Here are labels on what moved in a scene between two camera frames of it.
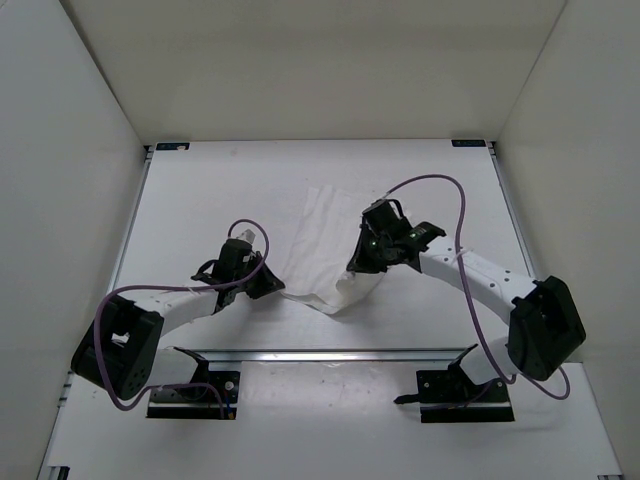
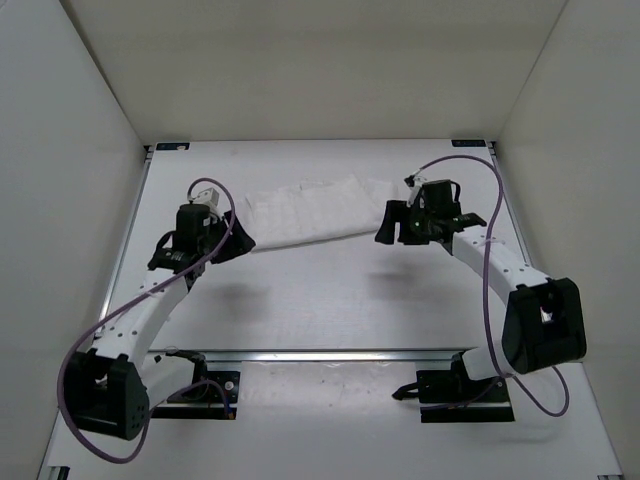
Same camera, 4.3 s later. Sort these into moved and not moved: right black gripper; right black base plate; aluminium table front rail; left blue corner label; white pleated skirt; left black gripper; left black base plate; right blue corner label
Moved: right black gripper; left black gripper; white pleated skirt
Not moved: right black base plate; aluminium table front rail; right blue corner label; left blue corner label; left black base plate
